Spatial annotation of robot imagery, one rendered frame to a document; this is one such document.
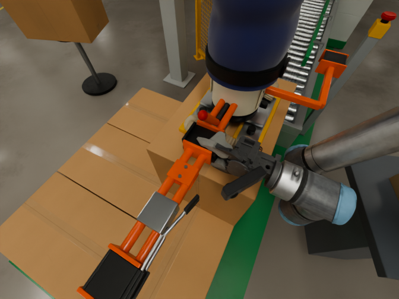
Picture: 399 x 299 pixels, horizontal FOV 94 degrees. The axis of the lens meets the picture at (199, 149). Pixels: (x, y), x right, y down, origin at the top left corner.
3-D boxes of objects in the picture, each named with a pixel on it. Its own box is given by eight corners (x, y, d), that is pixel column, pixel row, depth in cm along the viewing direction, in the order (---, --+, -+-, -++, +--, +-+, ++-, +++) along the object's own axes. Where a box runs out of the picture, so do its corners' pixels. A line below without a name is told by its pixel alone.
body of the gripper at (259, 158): (234, 149, 55) (275, 166, 52) (222, 172, 51) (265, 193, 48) (239, 133, 48) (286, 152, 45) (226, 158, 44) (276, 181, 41)
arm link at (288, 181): (281, 205, 47) (299, 192, 39) (262, 196, 48) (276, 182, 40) (290, 176, 51) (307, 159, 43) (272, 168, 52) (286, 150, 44)
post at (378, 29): (298, 129, 191) (377, 18, 106) (305, 131, 189) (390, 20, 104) (297, 133, 187) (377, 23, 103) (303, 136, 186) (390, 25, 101)
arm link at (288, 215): (306, 194, 62) (328, 181, 51) (307, 231, 56) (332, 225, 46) (276, 187, 63) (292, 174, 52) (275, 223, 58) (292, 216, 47)
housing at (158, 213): (157, 196, 46) (154, 189, 42) (181, 209, 44) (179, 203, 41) (139, 222, 43) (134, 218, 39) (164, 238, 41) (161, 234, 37)
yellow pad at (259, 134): (256, 92, 81) (260, 83, 77) (279, 100, 79) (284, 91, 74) (225, 151, 65) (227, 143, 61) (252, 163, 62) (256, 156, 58)
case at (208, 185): (212, 114, 128) (217, 59, 94) (269, 136, 118) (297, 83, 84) (163, 189, 99) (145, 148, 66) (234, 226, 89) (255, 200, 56)
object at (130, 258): (119, 245, 40) (110, 242, 36) (147, 264, 38) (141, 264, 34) (89, 288, 36) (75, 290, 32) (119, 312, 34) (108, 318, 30)
